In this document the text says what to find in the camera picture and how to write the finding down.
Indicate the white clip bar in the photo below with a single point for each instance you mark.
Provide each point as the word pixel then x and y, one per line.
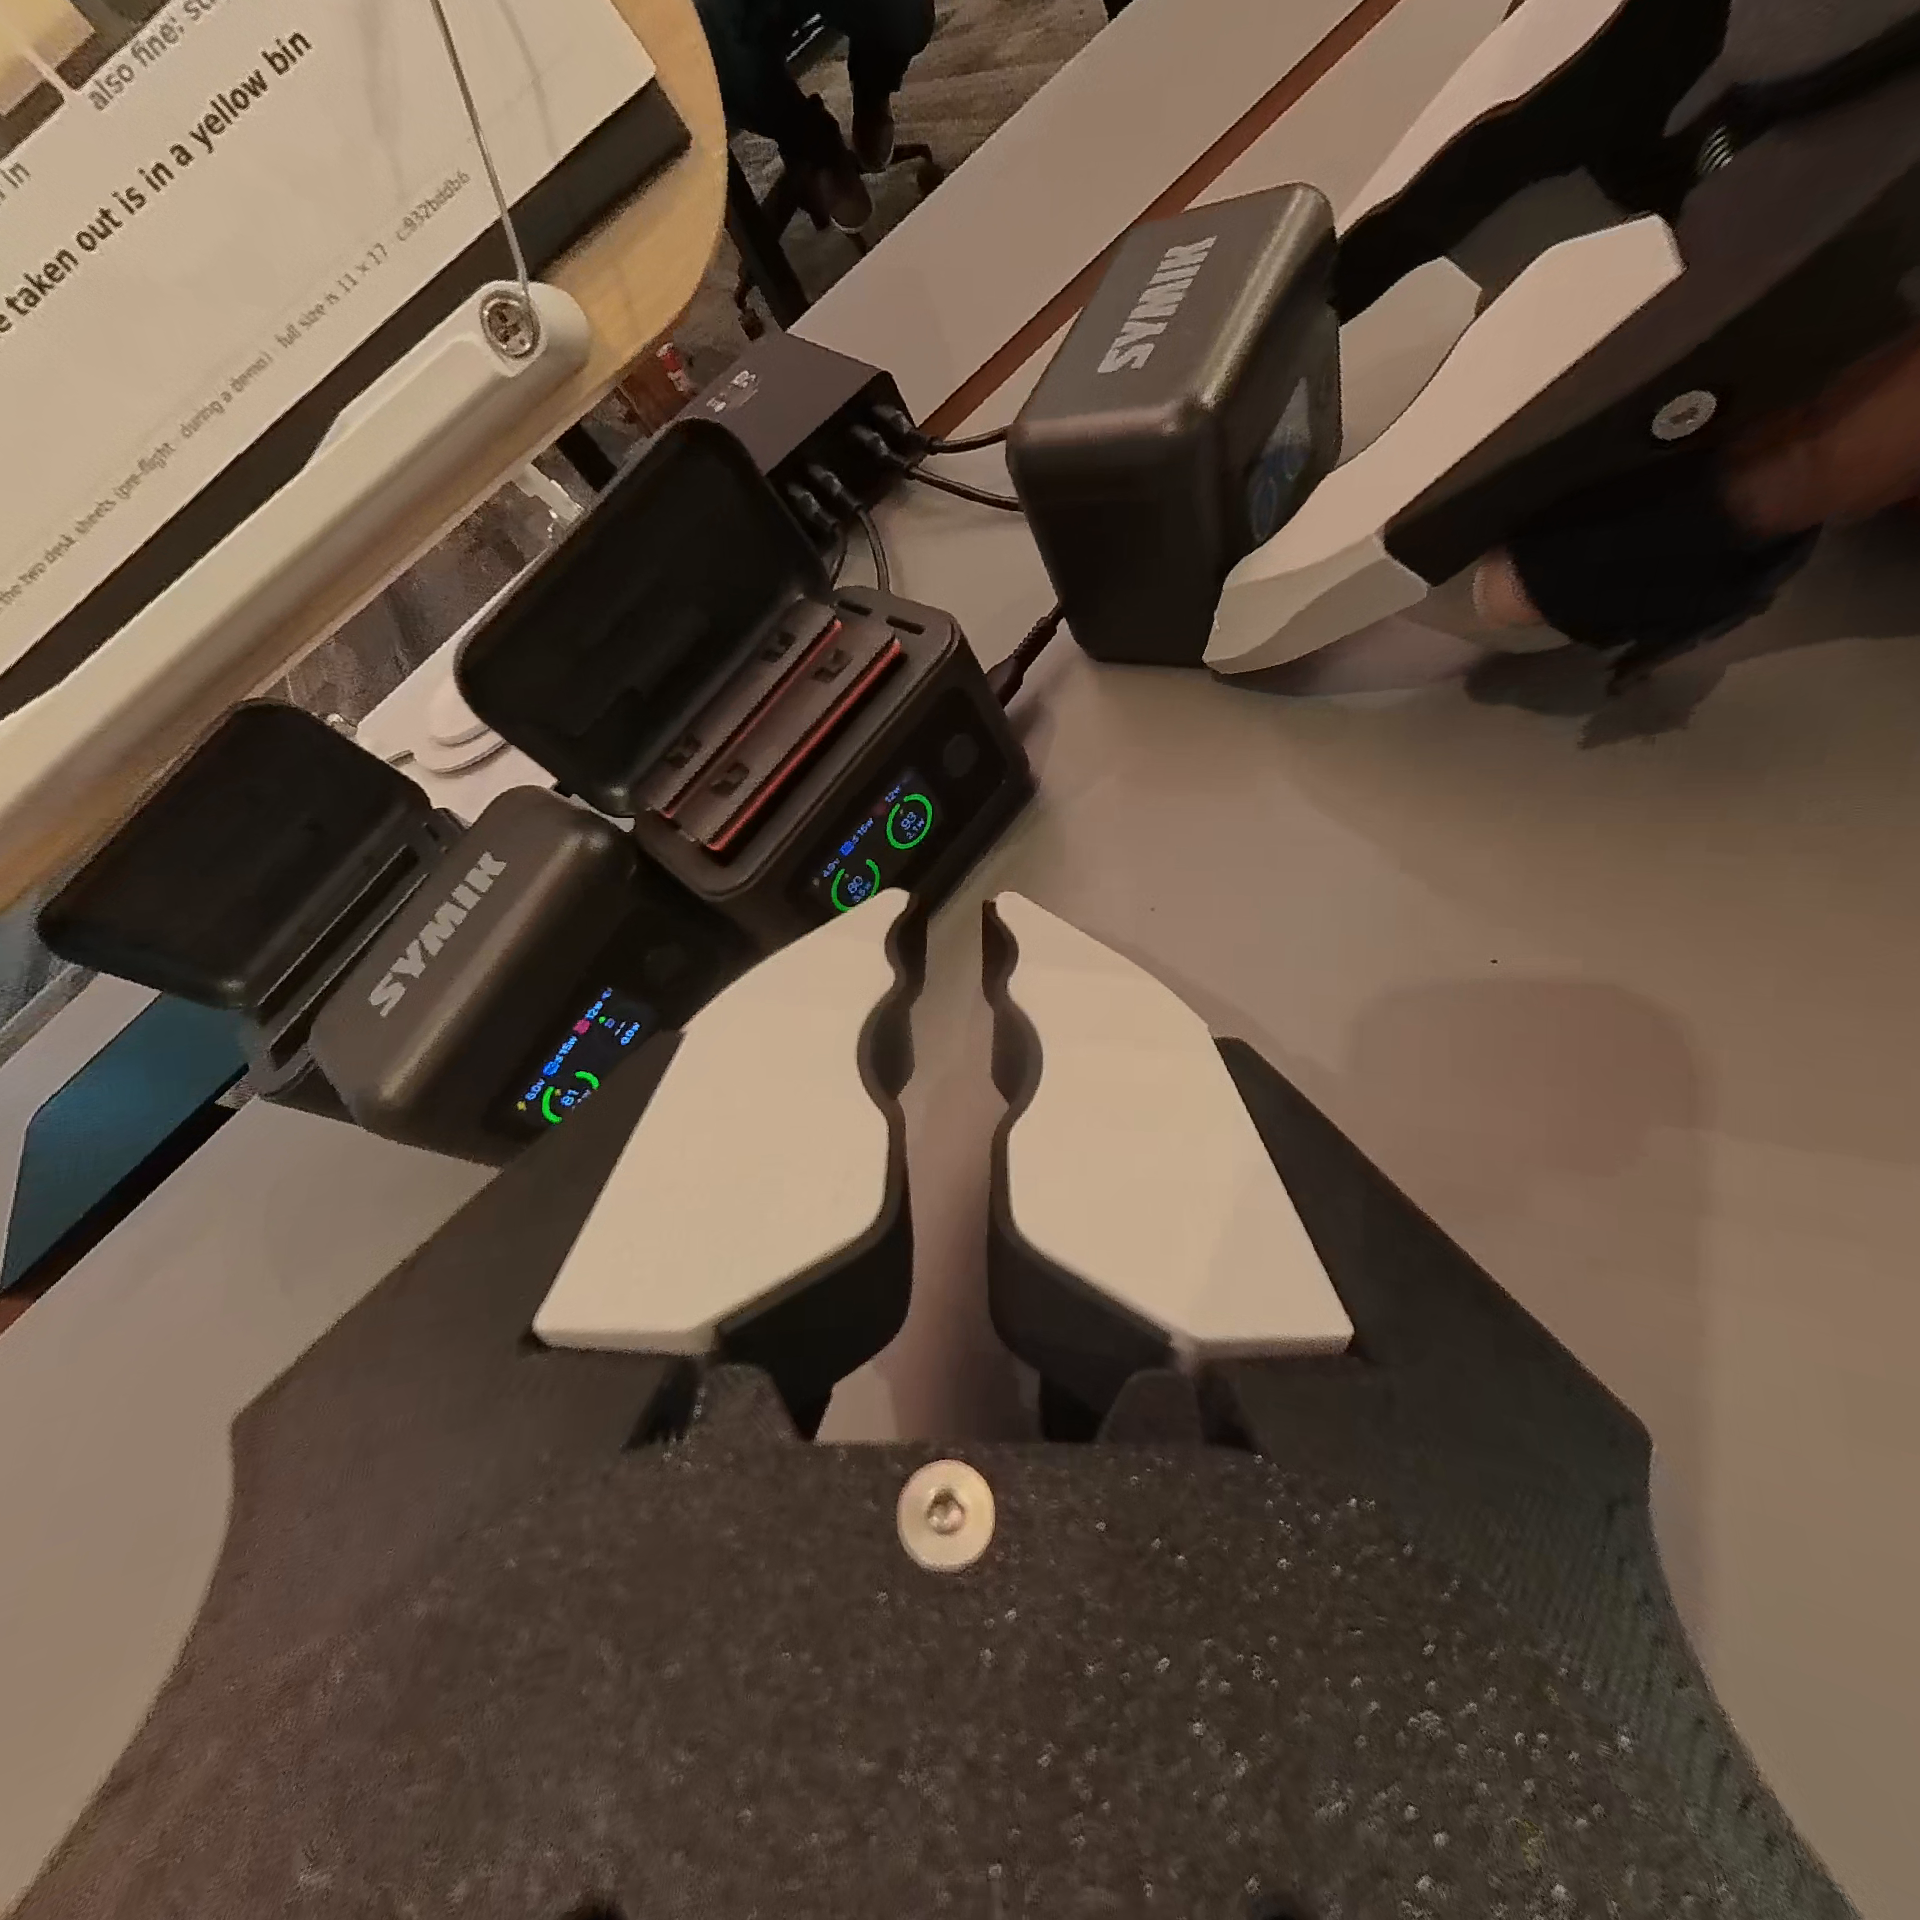
pixel 300 525

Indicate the black battery charger case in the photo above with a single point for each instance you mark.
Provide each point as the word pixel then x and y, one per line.
pixel 603 631
pixel 451 961
pixel 1155 451

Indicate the person's right hand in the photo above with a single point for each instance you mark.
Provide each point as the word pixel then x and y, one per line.
pixel 1772 525

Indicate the black charging hub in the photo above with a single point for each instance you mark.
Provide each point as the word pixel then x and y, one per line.
pixel 797 404

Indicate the white base mat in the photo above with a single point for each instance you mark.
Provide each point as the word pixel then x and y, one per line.
pixel 467 706

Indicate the dark flat mat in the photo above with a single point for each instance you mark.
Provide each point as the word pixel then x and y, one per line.
pixel 92 1140

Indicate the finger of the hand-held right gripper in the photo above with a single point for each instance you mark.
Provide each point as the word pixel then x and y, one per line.
pixel 1440 451
pixel 1533 136

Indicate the wooden instruction board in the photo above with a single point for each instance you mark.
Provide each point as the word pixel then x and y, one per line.
pixel 240 180

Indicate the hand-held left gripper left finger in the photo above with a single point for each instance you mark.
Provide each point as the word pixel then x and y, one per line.
pixel 720 1170

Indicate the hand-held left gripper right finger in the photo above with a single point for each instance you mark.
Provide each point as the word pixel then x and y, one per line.
pixel 1171 1170

